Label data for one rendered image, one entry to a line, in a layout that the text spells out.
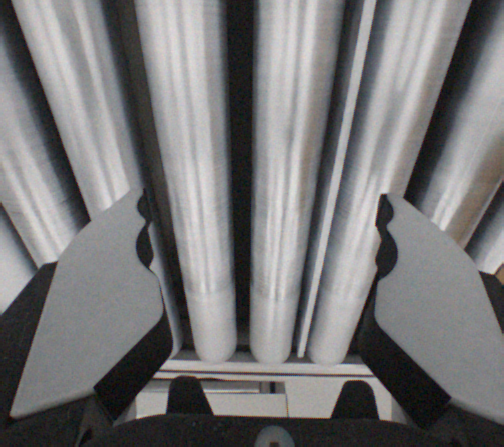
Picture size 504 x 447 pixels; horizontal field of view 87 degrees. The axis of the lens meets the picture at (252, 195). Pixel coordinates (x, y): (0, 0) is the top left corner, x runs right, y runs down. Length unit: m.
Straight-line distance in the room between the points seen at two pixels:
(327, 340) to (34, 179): 0.30
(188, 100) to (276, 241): 0.12
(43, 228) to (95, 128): 0.10
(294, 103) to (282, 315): 0.19
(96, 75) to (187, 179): 0.08
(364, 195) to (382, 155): 0.03
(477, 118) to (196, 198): 0.18
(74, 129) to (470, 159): 0.25
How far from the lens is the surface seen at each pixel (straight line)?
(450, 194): 0.23
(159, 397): 0.52
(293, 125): 0.16
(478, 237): 0.30
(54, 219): 0.26
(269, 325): 0.29
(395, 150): 0.19
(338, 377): 0.40
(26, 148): 0.24
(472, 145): 0.22
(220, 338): 0.32
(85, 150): 0.20
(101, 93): 0.19
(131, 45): 0.31
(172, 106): 0.17
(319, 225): 0.22
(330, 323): 0.30
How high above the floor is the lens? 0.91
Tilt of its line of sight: 59 degrees down
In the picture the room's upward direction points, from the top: 178 degrees counter-clockwise
